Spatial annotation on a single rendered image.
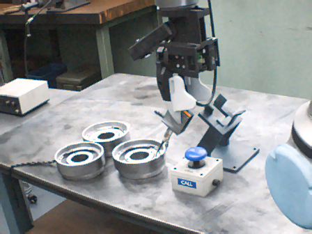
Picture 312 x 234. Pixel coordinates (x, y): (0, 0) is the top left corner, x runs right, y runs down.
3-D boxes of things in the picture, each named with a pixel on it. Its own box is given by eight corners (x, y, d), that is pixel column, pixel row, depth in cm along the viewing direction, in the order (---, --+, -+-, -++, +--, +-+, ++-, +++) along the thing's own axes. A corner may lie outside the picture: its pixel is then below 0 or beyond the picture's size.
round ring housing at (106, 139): (102, 134, 118) (99, 118, 116) (140, 141, 113) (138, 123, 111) (76, 154, 110) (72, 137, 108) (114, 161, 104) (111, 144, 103)
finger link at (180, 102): (191, 133, 85) (190, 79, 82) (164, 127, 89) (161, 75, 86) (202, 127, 87) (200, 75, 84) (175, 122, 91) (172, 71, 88)
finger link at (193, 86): (209, 122, 89) (202, 74, 85) (182, 117, 92) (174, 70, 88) (218, 114, 91) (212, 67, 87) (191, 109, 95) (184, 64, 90)
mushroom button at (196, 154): (182, 177, 91) (180, 152, 89) (193, 166, 94) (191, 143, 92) (200, 181, 88) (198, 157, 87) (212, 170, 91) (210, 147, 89)
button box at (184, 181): (171, 190, 91) (168, 168, 90) (192, 173, 97) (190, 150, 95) (209, 200, 87) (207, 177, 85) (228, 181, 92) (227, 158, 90)
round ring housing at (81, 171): (116, 163, 104) (113, 145, 102) (87, 186, 96) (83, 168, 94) (78, 154, 109) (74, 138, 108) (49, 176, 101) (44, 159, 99)
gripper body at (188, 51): (197, 83, 81) (189, 11, 76) (155, 76, 86) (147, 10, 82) (221, 69, 86) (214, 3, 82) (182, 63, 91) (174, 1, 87)
